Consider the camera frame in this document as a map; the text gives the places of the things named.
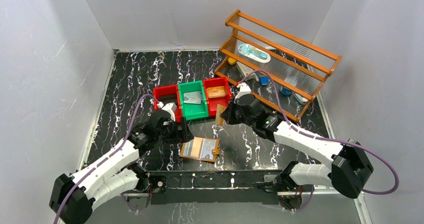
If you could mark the yellow small object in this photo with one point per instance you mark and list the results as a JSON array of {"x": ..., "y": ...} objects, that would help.
[{"x": 231, "y": 61}]

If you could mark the orange card holder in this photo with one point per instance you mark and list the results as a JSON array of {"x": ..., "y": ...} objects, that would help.
[{"x": 192, "y": 149}]

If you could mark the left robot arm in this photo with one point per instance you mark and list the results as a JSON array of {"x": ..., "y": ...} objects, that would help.
[{"x": 74, "y": 197}]

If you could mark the gold card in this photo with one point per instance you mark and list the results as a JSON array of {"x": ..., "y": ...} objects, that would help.
[
  {"x": 216, "y": 92},
  {"x": 218, "y": 117}
]

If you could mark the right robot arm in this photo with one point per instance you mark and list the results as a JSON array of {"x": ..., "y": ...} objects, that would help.
[{"x": 344, "y": 167}]

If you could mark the grey card in bin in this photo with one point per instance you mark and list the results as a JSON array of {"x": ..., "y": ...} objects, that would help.
[{"x": 193, "y": 97}]

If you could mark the right red bin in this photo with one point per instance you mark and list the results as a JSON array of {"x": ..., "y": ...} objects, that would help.
[{"x": 212, "y": 103}]

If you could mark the gold card in bin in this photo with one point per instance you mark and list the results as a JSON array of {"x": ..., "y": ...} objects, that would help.
[{"x": 216, "y": 92}]

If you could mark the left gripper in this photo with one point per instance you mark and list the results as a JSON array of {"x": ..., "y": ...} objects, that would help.
[{"x": 180, "y": 129}]

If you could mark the green bin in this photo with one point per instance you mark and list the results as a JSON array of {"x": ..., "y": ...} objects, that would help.
[{"x": 193, "y": 111}]

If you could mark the dark blue cup object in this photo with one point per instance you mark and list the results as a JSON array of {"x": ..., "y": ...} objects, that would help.
[{"x": 286, "y": 91}]

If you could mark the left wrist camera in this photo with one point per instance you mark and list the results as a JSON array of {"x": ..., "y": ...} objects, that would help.
[{"x": 169, "y": 107}]

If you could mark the light blue white object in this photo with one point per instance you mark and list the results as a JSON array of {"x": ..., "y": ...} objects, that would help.
[{"x": 300, "y": 99}]

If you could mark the blue round object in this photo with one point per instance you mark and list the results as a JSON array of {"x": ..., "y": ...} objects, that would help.
[{"x": 263, "y": 80}]

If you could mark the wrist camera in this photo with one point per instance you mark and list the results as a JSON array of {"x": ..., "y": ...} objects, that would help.
[
  {"x": 169, "y": 107},
  {"x": 243, "y": 89}
]

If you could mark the blue packaged tool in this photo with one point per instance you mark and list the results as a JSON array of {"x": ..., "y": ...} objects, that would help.
[{"x": 253, "y": 53}]

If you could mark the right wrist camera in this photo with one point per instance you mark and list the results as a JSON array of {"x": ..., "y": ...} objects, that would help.
[{"x": 243, "y": 89}]

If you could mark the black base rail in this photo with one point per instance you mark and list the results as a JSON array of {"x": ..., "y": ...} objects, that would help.
[{"x": 216, "y": 186}]

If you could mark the left red bin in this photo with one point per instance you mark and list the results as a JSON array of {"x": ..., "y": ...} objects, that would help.
[{"x": 169, "y": 94}]

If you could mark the orange wooden rack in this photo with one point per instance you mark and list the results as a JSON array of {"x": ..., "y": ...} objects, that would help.
[{"x": 295, "y": 63}]

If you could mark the silver VIP card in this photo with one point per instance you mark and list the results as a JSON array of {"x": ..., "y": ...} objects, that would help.
[{"x": 208, "y": 145}]

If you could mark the red bin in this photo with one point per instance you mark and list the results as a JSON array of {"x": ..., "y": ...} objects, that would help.
[
  {"x": 212, "y": 103},
  {"x": 169, "y": 94}
]

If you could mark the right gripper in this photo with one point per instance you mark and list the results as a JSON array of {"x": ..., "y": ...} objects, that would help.
[{"x": 230, "y": 114}]

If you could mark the white small box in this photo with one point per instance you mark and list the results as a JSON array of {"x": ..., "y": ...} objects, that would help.
[{"x": 245, "y": 70}]

